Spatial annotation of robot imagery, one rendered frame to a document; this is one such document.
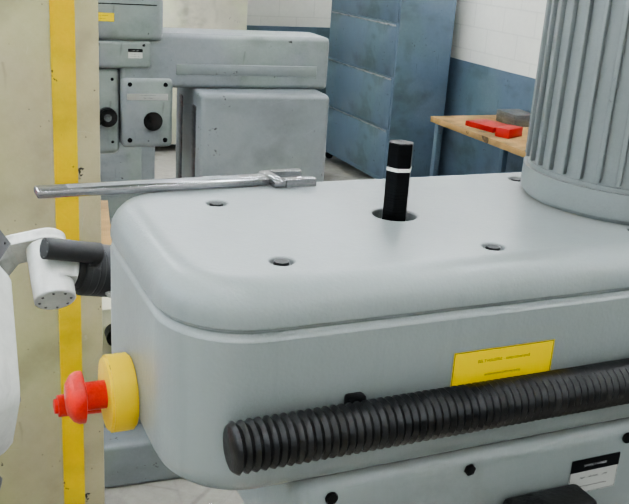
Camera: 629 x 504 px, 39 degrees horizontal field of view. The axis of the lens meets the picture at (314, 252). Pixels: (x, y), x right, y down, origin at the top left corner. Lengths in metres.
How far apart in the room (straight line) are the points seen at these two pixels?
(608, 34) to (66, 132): 1.81
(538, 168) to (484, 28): 7.24
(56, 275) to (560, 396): 0.95
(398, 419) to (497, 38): 7.35
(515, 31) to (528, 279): 7.06
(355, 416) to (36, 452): 2.19
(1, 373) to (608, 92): 0.73
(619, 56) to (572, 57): 0.05
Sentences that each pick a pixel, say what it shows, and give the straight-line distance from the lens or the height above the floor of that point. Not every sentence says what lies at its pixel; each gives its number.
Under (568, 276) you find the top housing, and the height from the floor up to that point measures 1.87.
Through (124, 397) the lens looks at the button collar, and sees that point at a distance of 0.69.
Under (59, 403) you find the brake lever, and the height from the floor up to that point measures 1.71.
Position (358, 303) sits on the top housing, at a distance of 0.60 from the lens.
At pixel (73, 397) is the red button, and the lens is 0.70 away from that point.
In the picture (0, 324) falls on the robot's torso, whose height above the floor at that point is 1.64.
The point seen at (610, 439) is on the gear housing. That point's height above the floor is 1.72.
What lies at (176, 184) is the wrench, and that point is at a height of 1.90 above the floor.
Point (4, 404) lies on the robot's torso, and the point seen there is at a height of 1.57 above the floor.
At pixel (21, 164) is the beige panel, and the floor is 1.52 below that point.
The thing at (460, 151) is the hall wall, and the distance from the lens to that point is 8.32.
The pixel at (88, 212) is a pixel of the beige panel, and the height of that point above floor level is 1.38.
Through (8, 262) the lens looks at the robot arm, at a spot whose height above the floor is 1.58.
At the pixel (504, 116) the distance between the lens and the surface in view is 7.14.
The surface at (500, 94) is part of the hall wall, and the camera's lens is 7.82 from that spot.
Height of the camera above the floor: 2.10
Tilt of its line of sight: 19 degrees down
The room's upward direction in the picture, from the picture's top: 4 degrees clockwise
